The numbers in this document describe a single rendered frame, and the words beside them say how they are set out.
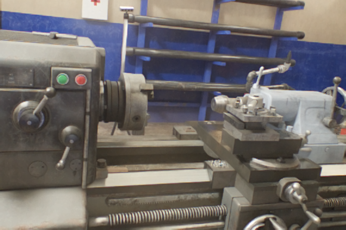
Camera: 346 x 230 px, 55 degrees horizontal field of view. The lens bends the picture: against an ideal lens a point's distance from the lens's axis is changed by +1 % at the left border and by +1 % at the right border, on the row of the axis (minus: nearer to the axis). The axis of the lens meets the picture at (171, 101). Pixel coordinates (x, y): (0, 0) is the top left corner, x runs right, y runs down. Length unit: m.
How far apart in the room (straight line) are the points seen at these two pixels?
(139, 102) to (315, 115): 0.90
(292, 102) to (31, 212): 1.22
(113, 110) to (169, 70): 3.32
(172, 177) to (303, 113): 0.75
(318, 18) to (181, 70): 2.32
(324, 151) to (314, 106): 0.23
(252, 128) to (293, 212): 0.39
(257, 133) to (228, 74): 3.70
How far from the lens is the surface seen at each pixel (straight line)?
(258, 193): 1.36
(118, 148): 1.63
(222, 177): 1.42
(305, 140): 1.53
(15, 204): 1.24
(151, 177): 1.36
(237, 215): 1.38
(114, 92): 1.36
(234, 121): 1.35
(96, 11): 4.27
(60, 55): 1.15
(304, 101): 1.75
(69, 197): 1.24
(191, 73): 4.76
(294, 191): 1.37
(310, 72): 5.80
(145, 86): 1.33
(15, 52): 1.16
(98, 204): 1.37
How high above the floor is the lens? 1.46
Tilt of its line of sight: 14 degrees down
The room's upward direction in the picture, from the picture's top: 6 degrees clockwise
